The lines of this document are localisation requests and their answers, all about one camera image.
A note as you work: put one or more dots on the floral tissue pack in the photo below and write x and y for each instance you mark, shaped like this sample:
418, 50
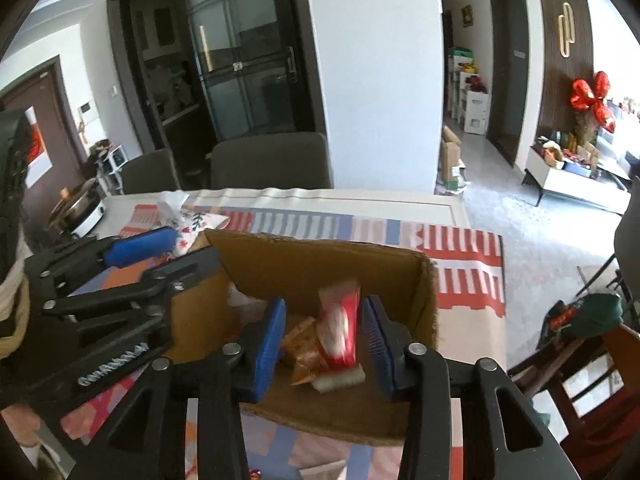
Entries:
192, 220

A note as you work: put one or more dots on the gold cactus wall ornament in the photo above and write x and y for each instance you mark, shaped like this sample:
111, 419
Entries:
567, 30

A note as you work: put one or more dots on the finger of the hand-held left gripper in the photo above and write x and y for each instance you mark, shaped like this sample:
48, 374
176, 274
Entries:
165, 280
142, 247

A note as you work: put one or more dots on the white electric cooking pot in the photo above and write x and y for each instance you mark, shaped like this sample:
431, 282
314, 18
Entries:
82, 212

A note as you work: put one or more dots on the red bow balloon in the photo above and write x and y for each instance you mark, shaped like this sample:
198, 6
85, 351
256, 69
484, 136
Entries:
592, 97

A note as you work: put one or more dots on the orange snack packet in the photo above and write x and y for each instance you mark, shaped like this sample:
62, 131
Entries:
300, 352

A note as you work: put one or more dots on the open cardboard box on floor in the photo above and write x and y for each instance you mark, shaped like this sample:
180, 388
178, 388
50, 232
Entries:
451, 160

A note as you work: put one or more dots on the striped patchwork tablecloth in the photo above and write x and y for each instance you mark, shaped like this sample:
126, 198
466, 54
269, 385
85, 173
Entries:
465, 260

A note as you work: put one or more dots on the brown cardboard box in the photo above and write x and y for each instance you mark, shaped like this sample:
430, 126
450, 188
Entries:
310, 265

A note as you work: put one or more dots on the dark framed glass door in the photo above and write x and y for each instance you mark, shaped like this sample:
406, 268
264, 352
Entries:
240, 60

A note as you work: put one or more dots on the red white door poster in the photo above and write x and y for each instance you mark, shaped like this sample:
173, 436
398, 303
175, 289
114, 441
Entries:
36, 147

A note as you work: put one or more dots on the wall intercom panel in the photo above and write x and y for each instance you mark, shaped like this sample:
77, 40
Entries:
86, 108

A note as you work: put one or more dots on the dark interior door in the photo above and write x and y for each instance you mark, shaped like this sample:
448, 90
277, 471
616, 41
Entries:
510, 70

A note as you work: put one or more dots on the small framed wall picture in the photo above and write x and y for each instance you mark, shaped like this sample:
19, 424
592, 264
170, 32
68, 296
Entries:
467, 16

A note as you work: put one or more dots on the white tv stand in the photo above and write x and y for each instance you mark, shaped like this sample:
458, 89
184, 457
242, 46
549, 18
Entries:
575, 180

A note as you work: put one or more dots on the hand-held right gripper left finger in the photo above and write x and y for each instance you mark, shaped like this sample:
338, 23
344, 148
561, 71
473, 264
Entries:
266, 347

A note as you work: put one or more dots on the green cap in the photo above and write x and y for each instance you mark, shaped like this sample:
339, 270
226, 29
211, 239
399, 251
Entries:
597, 312

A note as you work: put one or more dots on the brown wooden chair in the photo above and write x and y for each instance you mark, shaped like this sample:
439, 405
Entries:
610, 410

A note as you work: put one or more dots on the grey dining chair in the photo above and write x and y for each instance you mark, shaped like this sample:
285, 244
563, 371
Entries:
270, 162
150, 172

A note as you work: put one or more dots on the brown entry door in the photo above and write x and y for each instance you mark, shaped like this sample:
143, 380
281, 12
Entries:
60, 125

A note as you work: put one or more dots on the red white snack packet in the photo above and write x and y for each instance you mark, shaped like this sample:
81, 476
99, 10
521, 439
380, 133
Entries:
342, 327

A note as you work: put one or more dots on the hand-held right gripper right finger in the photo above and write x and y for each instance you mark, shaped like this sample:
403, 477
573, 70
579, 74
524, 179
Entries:
375, 352

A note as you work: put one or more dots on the small white storage cart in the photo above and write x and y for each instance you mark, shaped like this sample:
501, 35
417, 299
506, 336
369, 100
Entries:
114, 162

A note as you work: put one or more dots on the white hallway storage shelves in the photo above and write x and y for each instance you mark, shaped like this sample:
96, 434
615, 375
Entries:
470, 100

